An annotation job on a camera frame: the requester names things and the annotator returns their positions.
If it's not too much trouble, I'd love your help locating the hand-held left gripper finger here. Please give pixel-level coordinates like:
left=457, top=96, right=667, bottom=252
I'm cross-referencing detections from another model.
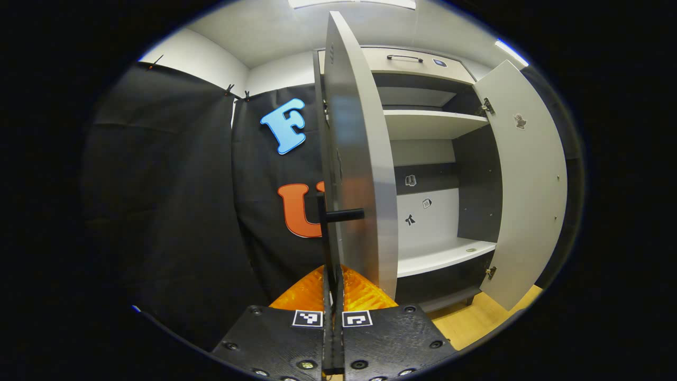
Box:
left=335, top=265, right=457, bottom=381
left=212, top=265, right=335, bottom=381

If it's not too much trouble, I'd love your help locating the beige double-door shoe cabinet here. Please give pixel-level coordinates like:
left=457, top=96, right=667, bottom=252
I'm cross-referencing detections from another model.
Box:
left=312, top=11, right=569, bottom=314

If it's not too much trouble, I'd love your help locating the beige shoe cabinet door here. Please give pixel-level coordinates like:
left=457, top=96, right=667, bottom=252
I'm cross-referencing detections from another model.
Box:
left=472, top=59, right=569, bottom=312
left=312, top=11, right=399, bottom=313

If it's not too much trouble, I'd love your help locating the white cabinet shelf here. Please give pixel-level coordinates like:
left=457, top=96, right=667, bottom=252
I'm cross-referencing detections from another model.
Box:
left=397, top=237, right=498, bottom=279
left=383, top=109, right=490, bottom=141

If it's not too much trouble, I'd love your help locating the beige cabinet drawer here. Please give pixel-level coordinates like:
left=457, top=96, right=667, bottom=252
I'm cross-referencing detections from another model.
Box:
left=361, top=46, right=477, bottom=85

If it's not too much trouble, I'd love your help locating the black backdrop cloth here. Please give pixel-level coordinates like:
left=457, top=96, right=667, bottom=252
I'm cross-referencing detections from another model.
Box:
left=80, top=59, right=585, bottom=353

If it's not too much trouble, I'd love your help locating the small ceiling light panel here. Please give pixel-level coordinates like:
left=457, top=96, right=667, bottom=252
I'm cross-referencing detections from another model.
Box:
left=495, top=39, right=530, bottom=68

